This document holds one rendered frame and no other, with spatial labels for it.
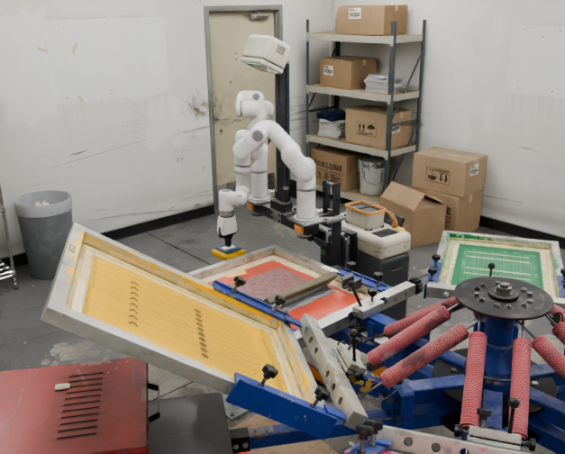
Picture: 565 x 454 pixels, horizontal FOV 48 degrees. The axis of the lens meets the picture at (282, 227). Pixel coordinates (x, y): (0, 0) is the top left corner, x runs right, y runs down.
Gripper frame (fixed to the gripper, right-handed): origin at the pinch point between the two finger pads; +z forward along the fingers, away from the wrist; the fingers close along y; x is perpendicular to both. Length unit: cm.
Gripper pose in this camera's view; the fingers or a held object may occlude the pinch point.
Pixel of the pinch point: (228, 242)
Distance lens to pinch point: 333.9
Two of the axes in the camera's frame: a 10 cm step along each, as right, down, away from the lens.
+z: 0.1, 9.4, 3.4
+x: 6.6, 2.5, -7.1
